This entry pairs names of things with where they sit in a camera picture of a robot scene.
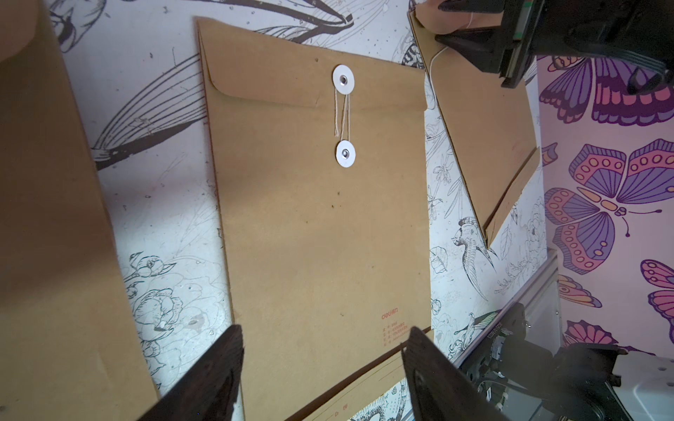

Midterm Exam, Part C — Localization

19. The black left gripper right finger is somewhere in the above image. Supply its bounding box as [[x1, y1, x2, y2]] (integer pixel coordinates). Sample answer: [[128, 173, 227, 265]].
[[402, 326, 507, 421]]

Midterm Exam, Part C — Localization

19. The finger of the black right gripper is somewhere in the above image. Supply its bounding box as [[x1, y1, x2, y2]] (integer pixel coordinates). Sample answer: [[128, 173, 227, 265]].
[[449, 26, 511, 74], [438, 0, 505, 14]]

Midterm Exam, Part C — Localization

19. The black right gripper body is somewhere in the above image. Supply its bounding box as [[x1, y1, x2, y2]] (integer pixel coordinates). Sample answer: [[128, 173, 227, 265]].
[[500, 1, 673, 95]]

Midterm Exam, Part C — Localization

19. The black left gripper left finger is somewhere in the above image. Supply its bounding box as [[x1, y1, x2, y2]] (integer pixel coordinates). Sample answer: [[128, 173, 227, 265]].
[[140, 325, 244, 421]]

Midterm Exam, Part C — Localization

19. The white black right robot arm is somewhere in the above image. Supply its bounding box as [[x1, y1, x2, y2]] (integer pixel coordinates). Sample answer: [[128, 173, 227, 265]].
[[436, 1, 673, 420]]

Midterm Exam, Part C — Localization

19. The brown kraft file bag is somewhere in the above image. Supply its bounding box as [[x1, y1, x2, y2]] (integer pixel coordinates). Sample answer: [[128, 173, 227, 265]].
[[1, 1, 157, 420], [196, 18, 431, 420], [409, 12, 541, 246]]

